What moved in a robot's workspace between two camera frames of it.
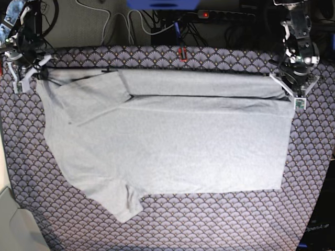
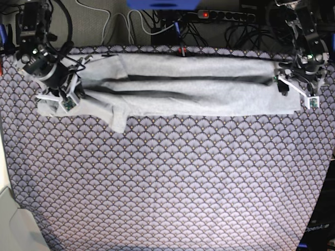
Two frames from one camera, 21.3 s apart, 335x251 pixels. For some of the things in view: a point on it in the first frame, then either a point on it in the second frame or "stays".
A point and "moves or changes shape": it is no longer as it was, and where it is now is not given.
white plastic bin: [19, 230] stays
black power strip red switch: [225, 15] stays
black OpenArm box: [319, 232] stays
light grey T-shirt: [119, 135] moves or changes shape
